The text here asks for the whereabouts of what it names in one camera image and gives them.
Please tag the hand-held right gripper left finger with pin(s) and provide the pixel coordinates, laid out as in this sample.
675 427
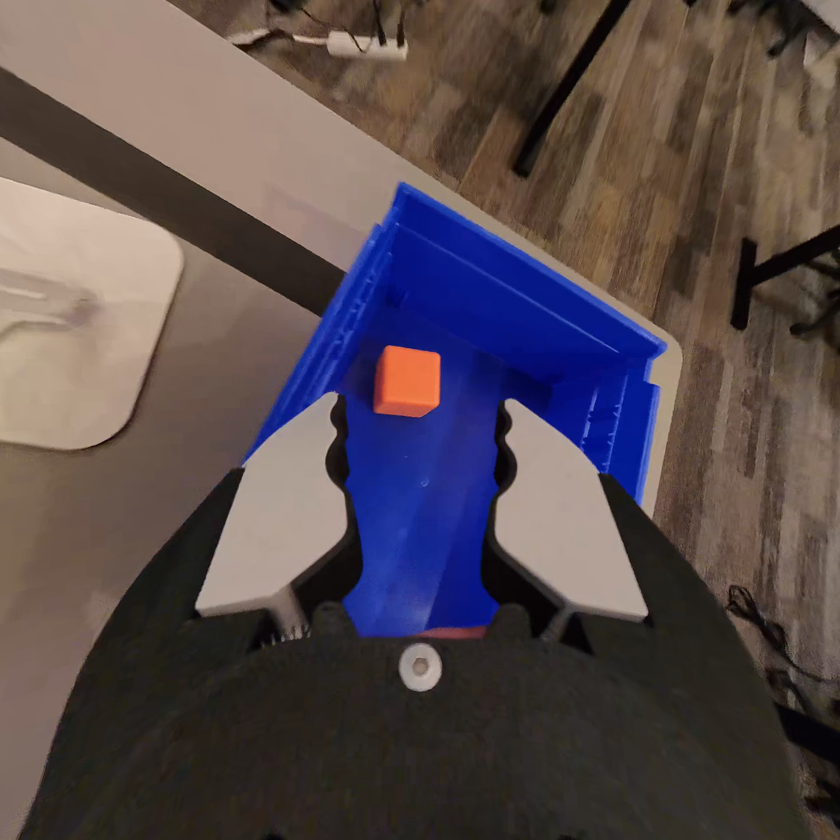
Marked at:
275 512

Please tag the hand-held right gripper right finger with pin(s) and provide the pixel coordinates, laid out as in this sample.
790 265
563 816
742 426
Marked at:
564 525

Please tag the orange cube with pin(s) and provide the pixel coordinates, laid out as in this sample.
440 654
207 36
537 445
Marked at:
403 380

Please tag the blue plastic bin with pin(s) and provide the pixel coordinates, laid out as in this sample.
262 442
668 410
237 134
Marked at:
459 282

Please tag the grey desk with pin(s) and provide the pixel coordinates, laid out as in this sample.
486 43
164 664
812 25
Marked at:
197 131

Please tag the wooden board document stand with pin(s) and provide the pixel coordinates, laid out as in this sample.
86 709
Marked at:
98 367

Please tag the black table leg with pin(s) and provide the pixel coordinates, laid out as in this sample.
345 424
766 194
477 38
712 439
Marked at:
571 85
748 282

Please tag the white power strip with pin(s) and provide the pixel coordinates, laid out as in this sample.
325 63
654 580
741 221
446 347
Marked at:
367 47

